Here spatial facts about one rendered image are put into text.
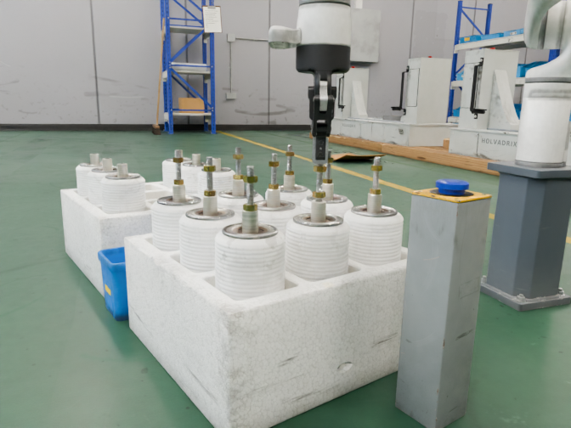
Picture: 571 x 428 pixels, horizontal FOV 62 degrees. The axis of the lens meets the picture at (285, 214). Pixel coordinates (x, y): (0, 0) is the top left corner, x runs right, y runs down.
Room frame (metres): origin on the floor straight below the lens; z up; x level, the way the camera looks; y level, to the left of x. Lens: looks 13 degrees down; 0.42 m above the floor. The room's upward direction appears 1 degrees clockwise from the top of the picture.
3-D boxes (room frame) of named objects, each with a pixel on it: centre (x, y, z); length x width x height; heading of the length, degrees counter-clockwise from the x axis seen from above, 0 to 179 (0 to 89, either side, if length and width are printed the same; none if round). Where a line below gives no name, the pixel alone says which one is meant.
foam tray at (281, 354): (0.79, 0.02, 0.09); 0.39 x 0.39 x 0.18; 36
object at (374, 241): (0.76, -0.14, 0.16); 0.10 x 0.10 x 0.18
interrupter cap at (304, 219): (0.70, -0.05, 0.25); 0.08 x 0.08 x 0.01
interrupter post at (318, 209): (0.70, -0.05, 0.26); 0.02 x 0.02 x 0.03
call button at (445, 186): (0.60, -0.21, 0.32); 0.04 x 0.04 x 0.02
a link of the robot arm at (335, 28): (0.70, -0.03, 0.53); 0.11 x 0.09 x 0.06; 89
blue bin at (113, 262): (0.98, 0.23, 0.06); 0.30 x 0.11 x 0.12; 125
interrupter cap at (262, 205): (0.79, 0.02, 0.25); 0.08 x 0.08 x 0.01
